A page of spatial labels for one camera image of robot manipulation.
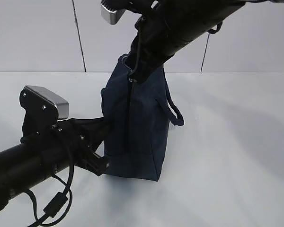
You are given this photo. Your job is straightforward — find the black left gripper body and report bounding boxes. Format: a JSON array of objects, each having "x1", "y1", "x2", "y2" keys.
[{"x1": 51, "y1": 117, "x2": 114, "y2": 176}]

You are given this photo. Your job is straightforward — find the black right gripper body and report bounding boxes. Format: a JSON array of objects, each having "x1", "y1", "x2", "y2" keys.
[{"x1": 127, "y1": 16, "x2": 174, "y2": 84}]

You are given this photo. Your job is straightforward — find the dark navy fabric lunch bag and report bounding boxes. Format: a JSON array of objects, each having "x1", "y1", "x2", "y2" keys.
[{"x1": 101, "y1": 54, "x2": 184, "y2": 181}]

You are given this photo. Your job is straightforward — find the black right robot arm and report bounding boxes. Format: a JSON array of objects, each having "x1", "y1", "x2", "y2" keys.
[{"x1": 125, "y1": 0, "x2": 261, "y2": 83}]

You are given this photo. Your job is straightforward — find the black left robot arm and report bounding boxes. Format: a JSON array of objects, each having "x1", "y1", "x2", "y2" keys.
[{"x1": 0, "y1": 117, "x2": 114, "y2": 211}]

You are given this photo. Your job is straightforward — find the silver wrist camera on right arm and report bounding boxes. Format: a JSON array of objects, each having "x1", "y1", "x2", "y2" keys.
[{"x1": 100, "y1": 0, "x2": 161, "y2": 26}]

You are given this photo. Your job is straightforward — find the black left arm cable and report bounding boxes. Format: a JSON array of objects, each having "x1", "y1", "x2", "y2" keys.
[{"x1": 0, "y1": 127, "x2": 75, "y2": 227}]

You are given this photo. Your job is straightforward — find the dark blue cable loop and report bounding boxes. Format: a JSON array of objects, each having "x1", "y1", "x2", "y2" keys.
[{"x1": 208, "y1": 22, "x2": 224, "y2": 35}]

